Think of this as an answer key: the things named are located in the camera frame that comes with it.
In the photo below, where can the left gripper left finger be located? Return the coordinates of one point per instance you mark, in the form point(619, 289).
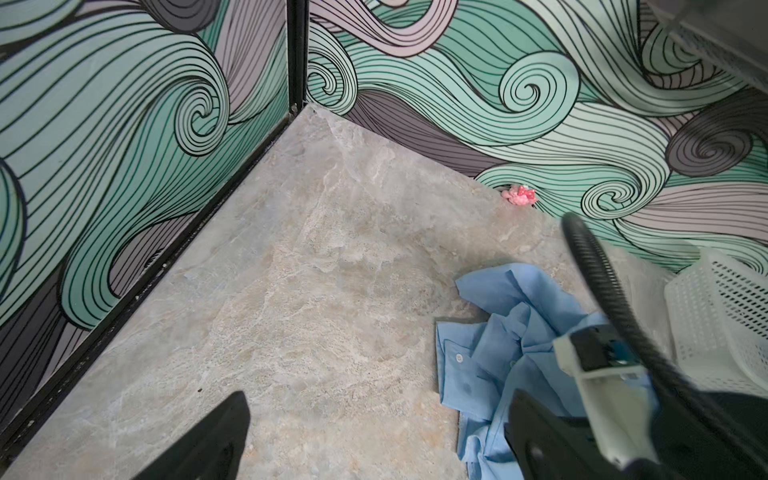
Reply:
point(211, 449)

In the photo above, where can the small pink toy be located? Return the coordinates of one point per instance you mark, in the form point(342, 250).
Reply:
point(520, 196)

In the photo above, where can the light blue long sleeve shirt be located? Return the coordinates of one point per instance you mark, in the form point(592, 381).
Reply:
point(481, 365)

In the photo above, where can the clear plastic wall bin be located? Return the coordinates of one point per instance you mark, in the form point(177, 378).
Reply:
point(730, 34)

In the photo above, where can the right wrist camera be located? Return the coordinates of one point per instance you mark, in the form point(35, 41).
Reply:
point(615, 389)

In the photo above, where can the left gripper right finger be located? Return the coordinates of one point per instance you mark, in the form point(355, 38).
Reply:
point(548, 447)

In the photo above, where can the white perforated plastic basket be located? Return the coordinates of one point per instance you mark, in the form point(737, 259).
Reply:
point(717, 311)

